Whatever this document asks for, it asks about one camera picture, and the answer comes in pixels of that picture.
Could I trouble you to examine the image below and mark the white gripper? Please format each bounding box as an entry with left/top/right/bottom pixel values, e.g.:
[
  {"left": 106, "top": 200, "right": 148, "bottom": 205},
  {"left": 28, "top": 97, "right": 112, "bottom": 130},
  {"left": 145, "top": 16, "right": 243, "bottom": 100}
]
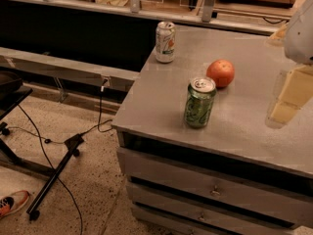
[{"left": 265, "top": 0, "right": 313, "bottom": 129}]

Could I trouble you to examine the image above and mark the red-orange apple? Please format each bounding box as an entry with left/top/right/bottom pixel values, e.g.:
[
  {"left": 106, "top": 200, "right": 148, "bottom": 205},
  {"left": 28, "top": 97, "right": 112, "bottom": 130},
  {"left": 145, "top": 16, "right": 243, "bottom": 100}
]
[{"left": 206, "top": 60, "right": 235, "bottom": 88}]

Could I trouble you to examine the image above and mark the green 7up can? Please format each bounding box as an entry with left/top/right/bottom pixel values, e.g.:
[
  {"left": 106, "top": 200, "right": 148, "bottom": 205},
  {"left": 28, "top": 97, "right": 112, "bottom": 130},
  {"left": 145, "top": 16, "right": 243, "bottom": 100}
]
[{"left": 184, "top": 77, "right": 217, "bottom": 128}]

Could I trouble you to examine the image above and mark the white soda can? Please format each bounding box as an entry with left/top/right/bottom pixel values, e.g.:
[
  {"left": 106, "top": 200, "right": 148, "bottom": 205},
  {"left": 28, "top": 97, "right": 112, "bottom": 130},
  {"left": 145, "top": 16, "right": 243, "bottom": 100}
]
[{"left": 156, "top": 22, "right": 176, "bottom": 63}]

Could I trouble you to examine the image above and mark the grey drawer cabinet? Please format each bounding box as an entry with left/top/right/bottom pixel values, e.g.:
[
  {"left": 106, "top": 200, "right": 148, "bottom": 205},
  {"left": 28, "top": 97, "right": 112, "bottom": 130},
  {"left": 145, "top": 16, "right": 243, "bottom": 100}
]
[{"left": 113, "top": 25, "right": 313, "bottom": 235}]

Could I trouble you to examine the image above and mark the black metal stand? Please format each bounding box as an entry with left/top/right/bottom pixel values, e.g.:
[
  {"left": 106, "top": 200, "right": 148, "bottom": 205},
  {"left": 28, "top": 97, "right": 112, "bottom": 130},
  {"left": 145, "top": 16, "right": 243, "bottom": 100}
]
[{"left": 0, "top": 134, "right": 83, "bottom": 220}]

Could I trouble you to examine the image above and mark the grey bench shelf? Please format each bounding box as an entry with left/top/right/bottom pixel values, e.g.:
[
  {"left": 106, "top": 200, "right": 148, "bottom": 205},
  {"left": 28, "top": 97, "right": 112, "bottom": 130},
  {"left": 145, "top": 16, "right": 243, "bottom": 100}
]
[{"left": 0, "top": 47, "right": 139, "bottom": 92}]

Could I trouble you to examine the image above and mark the black desk edge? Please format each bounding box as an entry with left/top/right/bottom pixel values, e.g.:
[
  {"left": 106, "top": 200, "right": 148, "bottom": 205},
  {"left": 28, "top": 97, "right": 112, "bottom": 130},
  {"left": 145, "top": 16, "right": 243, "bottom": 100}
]
[{"left": 0, "top": 71, "right": 32, "bottom": 119}]

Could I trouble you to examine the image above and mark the orange white sneaker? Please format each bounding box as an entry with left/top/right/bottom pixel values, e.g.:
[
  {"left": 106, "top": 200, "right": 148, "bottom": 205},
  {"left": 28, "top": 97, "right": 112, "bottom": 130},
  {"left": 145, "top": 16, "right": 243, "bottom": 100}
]
[{"left": 0, "top": 190, "right": 29, "bottom": 218}]

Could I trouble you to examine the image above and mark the black cable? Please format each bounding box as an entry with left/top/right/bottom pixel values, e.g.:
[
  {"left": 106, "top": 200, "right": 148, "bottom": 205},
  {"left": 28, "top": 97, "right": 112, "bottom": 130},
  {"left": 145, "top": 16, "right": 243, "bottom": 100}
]
[{"left": 7, "top": 78, "right": 113, "bottom": 235}]

